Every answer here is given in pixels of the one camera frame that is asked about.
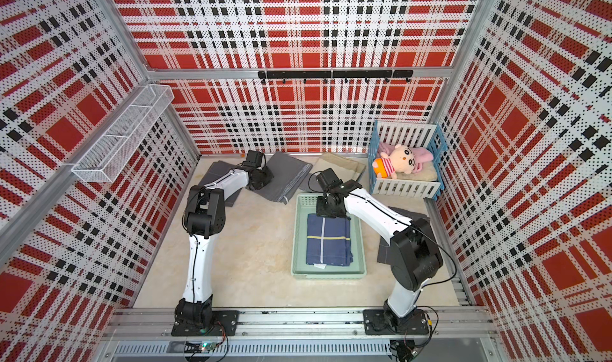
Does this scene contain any pink plush doll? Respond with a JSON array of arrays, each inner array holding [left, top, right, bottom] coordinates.
[[371, 143, 434, 180]]

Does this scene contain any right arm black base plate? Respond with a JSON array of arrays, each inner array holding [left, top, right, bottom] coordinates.
[[363, 309, 430, 336]]

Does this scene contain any black wall hook rail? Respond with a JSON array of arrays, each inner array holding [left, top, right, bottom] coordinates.
[[258, 70, 414, 82]]

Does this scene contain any dark grey checked pillowcase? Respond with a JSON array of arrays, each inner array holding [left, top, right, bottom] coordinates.
[[376, 206, 431, 267], [197, 160, 245, 207]]

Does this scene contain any small green circuit board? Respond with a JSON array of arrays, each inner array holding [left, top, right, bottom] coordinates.
[[184, 342, 218, 354]]

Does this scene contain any blue white toy crib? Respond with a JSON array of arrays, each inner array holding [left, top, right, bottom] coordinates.
[[368, 120, 448, 200]]

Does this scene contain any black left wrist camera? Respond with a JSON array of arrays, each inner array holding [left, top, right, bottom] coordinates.
[[242, 150, 266, 169]]

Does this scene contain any beige and grey pillowcase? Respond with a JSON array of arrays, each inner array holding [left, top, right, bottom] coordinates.
[[299, 153, 366, 193]]

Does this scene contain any cream fluffy crib mattress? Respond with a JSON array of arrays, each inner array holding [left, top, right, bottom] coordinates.
[[396, 161, 437, 182]]

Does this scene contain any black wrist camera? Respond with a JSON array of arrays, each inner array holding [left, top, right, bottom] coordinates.
[[316, 168, 343, 192], [242, 150, 266, 169]]

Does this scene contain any white wire mesh shelf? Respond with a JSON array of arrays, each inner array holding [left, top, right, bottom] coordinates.
[[72, 84, 174, 183]]

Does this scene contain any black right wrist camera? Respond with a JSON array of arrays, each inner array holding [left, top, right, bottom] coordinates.
[[316, 168, 343, 192]]

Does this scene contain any plain grey pillowcase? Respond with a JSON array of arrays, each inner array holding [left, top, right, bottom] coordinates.
[[254, 152, 312, 204]]

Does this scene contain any green perforated plastic basket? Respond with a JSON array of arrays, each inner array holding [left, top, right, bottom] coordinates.
[[291, 194, 367, 279]]

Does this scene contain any aluminium front rail frame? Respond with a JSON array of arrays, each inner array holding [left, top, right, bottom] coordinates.
[[94, 306, 508, 361]]

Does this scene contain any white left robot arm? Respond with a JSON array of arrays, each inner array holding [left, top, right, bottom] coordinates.
[[175, 165, 273, 329]]

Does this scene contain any blue pillowcase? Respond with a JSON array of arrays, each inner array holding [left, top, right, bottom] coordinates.
[[305, 214, 353, 267]]

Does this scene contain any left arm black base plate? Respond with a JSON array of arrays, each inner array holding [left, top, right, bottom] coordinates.
[[171, 310, 240, 337]]

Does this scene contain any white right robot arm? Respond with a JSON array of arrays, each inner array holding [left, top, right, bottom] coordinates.
[[317, 169, 444, 326]]

